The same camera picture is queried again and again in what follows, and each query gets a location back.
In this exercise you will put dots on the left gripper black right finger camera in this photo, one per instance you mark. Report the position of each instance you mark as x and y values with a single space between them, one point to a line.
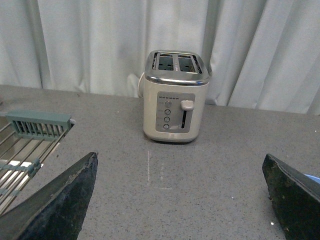
295 199

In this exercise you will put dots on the cream two-slot toaster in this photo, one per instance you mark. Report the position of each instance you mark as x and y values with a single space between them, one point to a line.
175 86

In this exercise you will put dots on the blue bowl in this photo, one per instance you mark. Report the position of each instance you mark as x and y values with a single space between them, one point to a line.
314 178

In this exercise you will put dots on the white curtain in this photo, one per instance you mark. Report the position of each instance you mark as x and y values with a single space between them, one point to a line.
260 54

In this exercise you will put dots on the metal dish rack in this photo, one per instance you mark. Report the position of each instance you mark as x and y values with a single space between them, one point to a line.
27 138

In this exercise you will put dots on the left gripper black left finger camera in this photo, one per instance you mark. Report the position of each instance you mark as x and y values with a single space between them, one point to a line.
56 211

